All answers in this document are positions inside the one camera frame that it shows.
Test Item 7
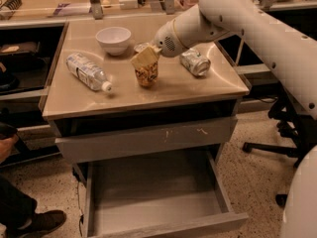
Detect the dark shoe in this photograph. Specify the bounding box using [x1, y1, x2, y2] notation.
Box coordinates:
[6, 210, 66, 238]

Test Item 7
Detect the black office chair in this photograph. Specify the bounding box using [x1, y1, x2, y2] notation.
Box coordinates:
[242, 89, 317, 208]

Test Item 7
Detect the clear plastic water bottle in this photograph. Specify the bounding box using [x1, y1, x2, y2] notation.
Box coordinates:
[66, 53, 112, 92]

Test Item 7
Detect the middle drawer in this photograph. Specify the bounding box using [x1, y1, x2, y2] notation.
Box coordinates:
[55, 116, 237, 164]

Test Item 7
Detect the open bottom drawer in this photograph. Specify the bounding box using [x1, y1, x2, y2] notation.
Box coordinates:
[83, 149, 248, 238]

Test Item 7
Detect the dark trouser leg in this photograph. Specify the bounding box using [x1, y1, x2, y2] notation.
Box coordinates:
[0, 177, 37, 229]

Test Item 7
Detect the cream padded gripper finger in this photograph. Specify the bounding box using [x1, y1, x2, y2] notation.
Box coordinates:
[131, 46, 161, 69]

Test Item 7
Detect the white rod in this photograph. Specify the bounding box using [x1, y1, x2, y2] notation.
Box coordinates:
[235, 39, 245, 66]

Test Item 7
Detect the white bowl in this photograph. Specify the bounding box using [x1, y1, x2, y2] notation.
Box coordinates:
[95, 27, 132, 56]

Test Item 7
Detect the black coiled object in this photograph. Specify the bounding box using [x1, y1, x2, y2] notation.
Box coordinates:
[0, 0, 22, 21]

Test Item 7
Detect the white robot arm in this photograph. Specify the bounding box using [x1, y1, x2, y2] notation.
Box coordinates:
[132, 0, 317, 238]

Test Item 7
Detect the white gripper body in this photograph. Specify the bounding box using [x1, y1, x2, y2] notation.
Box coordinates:
[153, 5, 218, 58]

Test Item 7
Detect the grey drawer cabinet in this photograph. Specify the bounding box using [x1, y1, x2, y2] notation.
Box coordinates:
[38, 12, 252, 183]

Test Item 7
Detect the orange soda can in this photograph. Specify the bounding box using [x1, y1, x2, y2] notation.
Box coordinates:
[135, 44, 159, 87]

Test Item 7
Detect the person's hand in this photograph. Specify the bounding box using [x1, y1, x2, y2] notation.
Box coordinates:
[0, 135, 19, 163]

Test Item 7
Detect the black round controller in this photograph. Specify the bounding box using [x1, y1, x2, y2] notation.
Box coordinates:
[0, 122, 17, 140]

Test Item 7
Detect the silver green can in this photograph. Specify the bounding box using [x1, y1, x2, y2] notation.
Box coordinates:
[179, 49, 211, 77]

